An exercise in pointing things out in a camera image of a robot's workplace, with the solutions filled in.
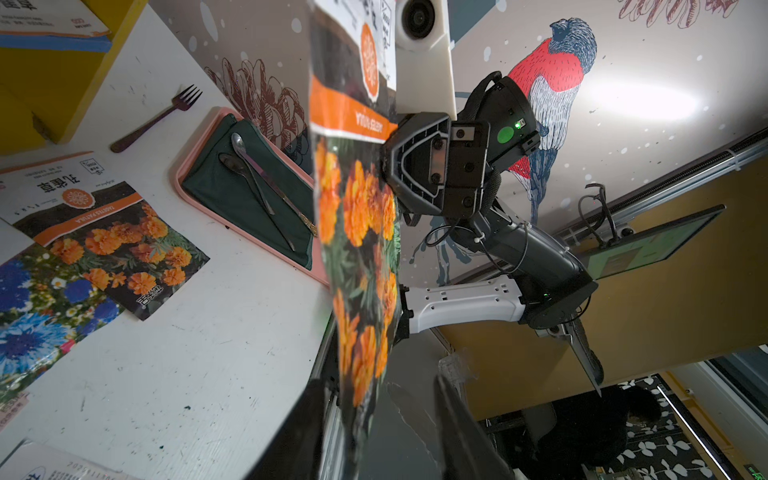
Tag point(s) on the hidden orange flower seed bag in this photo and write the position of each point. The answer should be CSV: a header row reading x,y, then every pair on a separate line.
x,y
352,113

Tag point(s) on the pink tray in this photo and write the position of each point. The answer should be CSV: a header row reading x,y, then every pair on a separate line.
x,y
184,163

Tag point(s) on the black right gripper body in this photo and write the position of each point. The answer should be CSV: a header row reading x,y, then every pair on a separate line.
x,y
466,169

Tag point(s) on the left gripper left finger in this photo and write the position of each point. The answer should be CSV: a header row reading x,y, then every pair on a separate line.
x,y
295,451

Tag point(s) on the yellow two-tier shelf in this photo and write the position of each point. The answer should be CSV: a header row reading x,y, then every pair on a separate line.
x,y
45,94

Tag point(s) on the black plastic fork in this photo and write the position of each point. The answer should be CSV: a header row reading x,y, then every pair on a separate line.
x,y
183,101

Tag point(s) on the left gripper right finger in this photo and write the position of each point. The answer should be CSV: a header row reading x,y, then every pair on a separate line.
x,y
467,451

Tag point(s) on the black spoon on cloth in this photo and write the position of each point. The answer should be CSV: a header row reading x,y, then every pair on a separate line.
x,y
237,166

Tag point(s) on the dark green cloth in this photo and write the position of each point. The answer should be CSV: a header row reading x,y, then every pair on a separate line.
x,y
228,195

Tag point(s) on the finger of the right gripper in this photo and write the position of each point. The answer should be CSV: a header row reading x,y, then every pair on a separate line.
x,y
414,162

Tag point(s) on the orange flower seed bag lower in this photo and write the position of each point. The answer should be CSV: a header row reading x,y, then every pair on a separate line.
x,y
53,26

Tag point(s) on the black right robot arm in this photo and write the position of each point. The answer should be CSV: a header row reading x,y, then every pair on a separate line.
x,y
539,283

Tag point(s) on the green screen monitor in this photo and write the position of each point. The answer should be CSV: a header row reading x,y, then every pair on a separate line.
x,y
647,247

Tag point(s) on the white text seed bag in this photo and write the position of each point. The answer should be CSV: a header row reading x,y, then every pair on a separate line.
x,y
33,461

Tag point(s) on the orange flower seed bag top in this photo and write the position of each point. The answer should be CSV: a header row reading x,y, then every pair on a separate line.
x,y
98,224

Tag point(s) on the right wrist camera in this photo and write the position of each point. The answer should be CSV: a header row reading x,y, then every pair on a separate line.
x,y
424,70

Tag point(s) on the blue flower seed bag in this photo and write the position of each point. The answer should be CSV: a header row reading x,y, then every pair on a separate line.
x,y
47,307

